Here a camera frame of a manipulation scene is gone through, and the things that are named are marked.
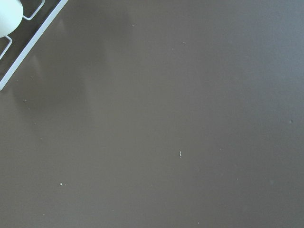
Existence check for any white cup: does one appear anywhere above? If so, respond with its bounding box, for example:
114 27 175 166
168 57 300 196
0 0 23 38

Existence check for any white wire cup rack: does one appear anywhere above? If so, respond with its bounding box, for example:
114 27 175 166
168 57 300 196
0 0 68 89

